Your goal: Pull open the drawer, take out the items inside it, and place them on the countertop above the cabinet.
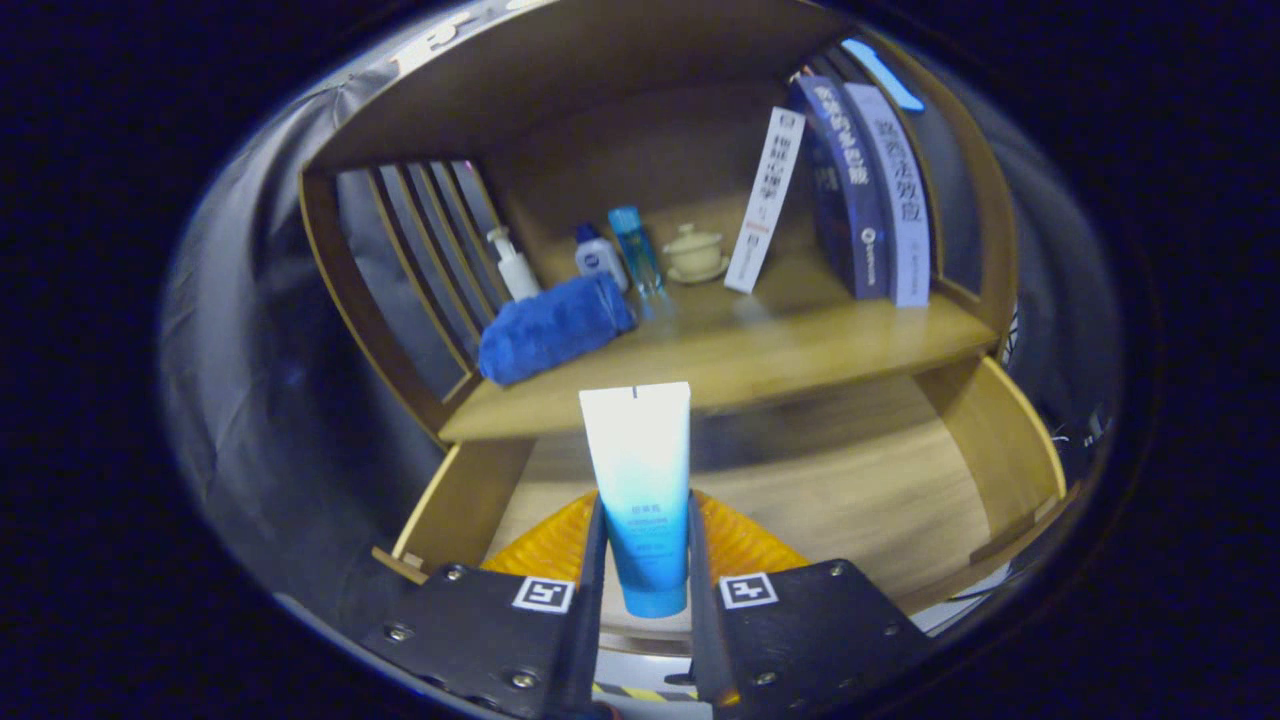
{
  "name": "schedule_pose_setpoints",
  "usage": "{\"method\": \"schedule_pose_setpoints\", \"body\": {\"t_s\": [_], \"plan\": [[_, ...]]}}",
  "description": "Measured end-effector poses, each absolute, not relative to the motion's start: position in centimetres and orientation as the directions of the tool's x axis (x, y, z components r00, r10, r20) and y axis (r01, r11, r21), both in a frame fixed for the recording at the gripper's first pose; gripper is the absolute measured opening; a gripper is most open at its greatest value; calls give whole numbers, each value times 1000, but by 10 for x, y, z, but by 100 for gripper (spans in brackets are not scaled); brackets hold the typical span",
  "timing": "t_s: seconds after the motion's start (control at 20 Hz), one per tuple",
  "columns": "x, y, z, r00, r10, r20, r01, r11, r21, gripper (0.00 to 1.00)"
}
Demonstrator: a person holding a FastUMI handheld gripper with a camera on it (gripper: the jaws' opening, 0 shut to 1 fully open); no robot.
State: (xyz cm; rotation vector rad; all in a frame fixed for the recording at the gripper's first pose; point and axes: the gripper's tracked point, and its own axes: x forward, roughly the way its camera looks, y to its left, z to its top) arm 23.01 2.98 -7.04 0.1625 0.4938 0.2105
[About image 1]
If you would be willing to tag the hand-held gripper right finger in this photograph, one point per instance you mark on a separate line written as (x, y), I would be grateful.
(810, 630)

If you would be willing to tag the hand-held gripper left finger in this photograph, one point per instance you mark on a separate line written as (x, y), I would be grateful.
(480, 630)

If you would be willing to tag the wooden drawer with black knob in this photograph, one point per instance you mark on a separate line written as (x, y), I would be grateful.
(850, 480)

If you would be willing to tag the blue and white tube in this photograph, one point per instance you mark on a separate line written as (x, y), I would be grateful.
(640, 470)

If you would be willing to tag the wooden countertop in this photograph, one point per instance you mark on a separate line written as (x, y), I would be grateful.
(780, 345)

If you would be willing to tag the wooden cabinet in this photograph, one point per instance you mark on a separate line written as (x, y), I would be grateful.
(600, 60)

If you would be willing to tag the blue folded towel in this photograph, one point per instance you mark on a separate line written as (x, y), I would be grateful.
(555, 330)

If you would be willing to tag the white pump bottle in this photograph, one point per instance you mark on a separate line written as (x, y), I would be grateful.
(517, 272)

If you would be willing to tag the white bottle with blue cap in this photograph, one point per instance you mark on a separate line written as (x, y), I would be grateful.
(600, 262)

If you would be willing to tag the beige lidded teacup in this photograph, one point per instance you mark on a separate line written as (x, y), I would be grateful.
(695, 255)

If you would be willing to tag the clear blue bottle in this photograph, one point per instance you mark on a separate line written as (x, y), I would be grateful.
(638, 255)

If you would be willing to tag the white book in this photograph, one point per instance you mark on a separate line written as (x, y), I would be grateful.
(765, 200)

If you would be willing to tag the dark blue book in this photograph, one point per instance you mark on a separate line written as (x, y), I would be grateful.
(850, 190)

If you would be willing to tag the lavender book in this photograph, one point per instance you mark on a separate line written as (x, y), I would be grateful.
(900, 195)

